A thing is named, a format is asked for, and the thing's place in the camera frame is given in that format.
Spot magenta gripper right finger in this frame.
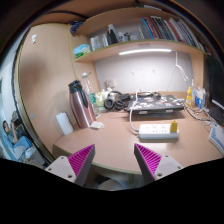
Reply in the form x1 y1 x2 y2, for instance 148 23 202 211
134 143 183 184

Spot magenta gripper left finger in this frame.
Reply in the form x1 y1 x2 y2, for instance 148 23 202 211
46 144 95 186

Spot yellow charger plug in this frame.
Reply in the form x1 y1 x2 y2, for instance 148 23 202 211
170 120 178 133

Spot white power strip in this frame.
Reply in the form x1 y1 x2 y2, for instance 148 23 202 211
139 124 179 140

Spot small white box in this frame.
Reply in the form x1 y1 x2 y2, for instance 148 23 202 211
90 121 104 129

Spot white paper roll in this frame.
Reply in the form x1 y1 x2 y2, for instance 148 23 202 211
56 112 73 135

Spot maroon thermos flask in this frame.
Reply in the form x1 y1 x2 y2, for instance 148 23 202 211
68 80 95 128

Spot black laptop with stickers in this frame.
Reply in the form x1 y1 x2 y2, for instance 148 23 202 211
126 95 184 115

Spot black headphones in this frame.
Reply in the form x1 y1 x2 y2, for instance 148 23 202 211
104 90 124 111

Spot person sitting in background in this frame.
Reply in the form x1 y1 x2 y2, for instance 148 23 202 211
2 120 32 152

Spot yellow glue bottle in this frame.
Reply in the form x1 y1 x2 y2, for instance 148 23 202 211
185 86 193 107

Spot white blue box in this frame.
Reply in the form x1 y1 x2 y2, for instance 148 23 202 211
195 87 206 109

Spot clear plastic water bottle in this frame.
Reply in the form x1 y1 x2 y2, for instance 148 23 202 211
82 72 99 116

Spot white LED light bar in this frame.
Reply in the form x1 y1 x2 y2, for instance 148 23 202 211
119 49 172 56

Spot black monitor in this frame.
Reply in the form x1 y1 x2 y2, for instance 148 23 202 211
204 54 224 126

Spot teal package on shelf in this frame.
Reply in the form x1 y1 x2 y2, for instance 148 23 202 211
73 44 91 58

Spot black bottle on shelf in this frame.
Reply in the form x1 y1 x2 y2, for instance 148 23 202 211
107 24 118 44

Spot row of books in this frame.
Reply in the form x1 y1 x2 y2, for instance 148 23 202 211
139 16 204 51

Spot wooden shelf unit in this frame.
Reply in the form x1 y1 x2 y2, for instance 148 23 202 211
71 8 204 94

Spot white power strip cable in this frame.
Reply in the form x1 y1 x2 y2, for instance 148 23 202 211
128 89 142 135

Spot white hanging cable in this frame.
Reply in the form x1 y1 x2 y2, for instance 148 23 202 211
166 49 190 93

